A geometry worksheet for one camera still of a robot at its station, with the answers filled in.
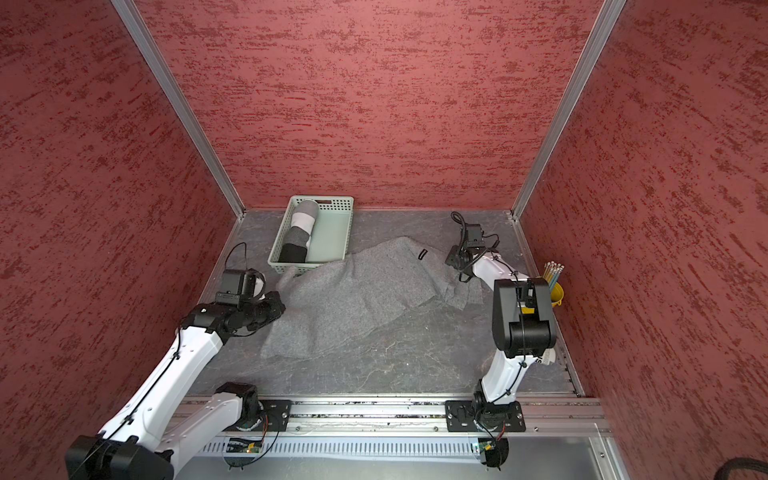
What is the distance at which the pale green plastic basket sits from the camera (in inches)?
40.5

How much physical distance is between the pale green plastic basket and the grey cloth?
85 mm

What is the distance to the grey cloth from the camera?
83cm

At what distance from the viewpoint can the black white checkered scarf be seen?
1.05m

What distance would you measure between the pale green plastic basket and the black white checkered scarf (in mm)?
11

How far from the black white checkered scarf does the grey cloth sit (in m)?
0.12
